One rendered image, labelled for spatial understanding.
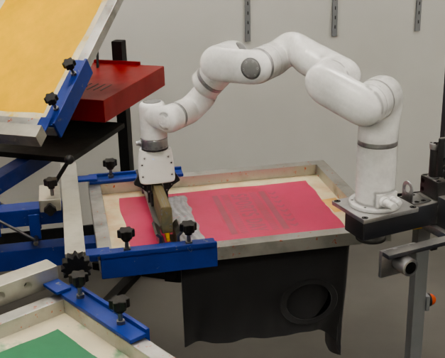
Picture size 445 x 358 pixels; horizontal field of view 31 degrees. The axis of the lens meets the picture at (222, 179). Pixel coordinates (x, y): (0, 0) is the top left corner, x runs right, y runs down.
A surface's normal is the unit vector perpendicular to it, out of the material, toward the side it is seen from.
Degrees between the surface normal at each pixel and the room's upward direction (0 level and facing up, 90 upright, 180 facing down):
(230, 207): 0
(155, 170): 90
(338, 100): 93
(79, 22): 32
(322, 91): 97
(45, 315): 90
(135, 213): 0
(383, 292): 0
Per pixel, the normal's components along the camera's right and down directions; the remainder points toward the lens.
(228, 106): 0.20, 0.34
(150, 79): 0.95, 0.09
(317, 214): -0.02, -0.94
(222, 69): -0.52, 0.37
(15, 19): -0.18, -0.62
